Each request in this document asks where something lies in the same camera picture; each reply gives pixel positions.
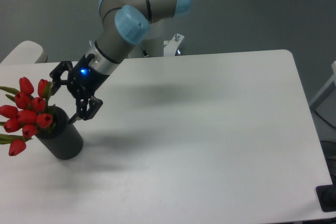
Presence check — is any white chair seat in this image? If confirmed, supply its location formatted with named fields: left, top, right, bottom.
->
left=1, top=40, right=48, bottom=66

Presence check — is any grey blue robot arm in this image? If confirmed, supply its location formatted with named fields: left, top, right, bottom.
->
left=50, top=0, right=191, bottom=123

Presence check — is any white frame at right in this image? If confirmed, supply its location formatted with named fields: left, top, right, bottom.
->
left=309, top=61, right=335, bottom=111

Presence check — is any black device at table edge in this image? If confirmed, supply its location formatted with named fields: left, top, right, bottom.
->
left=316, top=185, right=335, bottom=212

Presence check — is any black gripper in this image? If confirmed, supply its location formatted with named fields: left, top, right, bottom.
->
left=49, top=54, right=108, bottom=124

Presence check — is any dark grey ribbed vase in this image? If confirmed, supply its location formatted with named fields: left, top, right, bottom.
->
left=36, top=107, right=83, bottom=160

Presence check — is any red tulip bouquet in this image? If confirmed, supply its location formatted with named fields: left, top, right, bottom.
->
left=1, top=77, right=57, bottom=156

